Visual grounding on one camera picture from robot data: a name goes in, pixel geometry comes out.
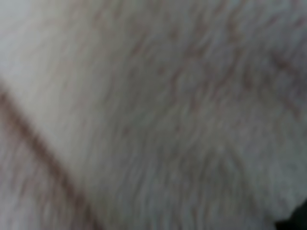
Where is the pink towel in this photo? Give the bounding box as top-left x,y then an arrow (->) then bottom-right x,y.
0,0 -> 307,230

